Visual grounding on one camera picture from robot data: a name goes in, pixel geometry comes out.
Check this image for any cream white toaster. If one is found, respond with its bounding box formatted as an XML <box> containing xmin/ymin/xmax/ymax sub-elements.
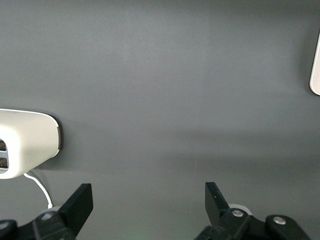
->
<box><xmin>0</xmin><ymin>108</ymin><xmax>63</xmax><ymax>180</ymax></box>

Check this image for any white toaster power cord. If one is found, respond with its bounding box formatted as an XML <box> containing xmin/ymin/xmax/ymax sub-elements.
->
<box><xmin>22</xmin><ymin>171</ymin><xmax>54</xmax><ymax>210</ymax></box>

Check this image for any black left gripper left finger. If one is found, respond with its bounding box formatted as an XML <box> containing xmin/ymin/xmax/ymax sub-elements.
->
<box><xmin>0</xmin><ymin>182</ymin><xmax>94</xmax><ymax>240</ymax></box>

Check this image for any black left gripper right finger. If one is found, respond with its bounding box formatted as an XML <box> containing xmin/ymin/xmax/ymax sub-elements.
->
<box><xmin>194</xmin><ymin>181</ymin><xmax>311</xmax><ymax>240</ymax></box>

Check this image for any cream rectangular rabbit tray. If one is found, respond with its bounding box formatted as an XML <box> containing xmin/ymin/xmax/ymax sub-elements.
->
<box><xmin>309</xmin><ymin>32</ymin><xmax>320</xmax><ymax>97</ymax></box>

